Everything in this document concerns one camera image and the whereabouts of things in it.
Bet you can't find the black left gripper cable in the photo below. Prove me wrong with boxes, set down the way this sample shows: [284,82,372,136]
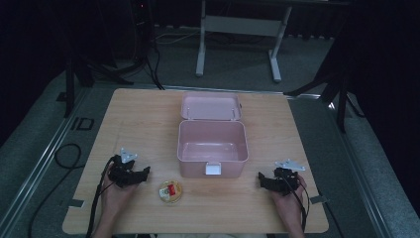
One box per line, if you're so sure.
[85,156,117,238]

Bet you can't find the metal floor rail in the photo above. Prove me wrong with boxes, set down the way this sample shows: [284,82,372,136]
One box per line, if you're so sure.
[0,87,92,232]
[325,98,394,238]

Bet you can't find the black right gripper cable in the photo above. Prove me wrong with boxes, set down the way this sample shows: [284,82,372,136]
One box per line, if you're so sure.
[284,177,311,233]

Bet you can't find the pink plastic box with lid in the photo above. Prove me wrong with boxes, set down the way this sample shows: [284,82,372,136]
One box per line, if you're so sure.
[176,91,250,179]

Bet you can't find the person's right hand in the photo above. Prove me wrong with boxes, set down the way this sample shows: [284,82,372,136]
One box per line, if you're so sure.
[270,177,308,214]

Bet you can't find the white metal desk frame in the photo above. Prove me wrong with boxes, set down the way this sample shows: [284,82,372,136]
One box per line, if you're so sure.
[195,0,293,83]

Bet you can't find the black floor cable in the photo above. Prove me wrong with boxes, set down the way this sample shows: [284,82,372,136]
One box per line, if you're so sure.
[28,143,84,238]

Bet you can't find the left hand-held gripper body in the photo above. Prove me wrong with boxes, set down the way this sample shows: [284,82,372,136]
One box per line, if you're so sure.
[108,147,139,188]

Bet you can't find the dark computer tower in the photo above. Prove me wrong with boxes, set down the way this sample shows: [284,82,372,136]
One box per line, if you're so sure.
[129,0,156,62]

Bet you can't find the grey tape piece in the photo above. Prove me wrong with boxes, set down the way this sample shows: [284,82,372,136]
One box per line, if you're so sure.
[309,194,330,205]

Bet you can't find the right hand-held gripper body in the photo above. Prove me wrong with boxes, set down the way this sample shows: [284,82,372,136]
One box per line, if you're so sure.
[272,159,306,196]

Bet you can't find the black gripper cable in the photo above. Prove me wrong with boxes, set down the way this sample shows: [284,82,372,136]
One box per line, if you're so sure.
[85,156,117,238]
[284,177,311,233]

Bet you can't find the person's left hand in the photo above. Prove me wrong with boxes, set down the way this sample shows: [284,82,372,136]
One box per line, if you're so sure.
[100,165,138,212]

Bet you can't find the bundle of floor cables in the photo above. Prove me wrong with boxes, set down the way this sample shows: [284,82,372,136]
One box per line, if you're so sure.
[132,31,199,91]

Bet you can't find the black tripod stand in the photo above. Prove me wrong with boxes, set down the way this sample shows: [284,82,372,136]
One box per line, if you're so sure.
[283,62,366,134]
[62,49,135,119]

